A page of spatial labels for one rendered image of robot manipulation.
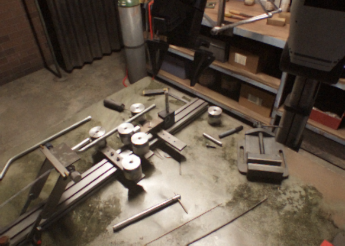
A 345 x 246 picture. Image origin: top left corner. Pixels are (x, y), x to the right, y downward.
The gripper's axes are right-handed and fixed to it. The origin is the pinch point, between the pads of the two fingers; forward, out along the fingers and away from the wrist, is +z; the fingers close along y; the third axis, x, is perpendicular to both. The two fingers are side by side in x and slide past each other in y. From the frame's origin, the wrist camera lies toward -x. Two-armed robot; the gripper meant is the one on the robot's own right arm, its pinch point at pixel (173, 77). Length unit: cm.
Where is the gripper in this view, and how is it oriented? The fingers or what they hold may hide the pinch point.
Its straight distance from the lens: 58.5
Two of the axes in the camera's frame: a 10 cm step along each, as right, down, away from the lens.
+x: 4.9, -0.8, 8.7
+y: 8.3, 3.3, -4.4
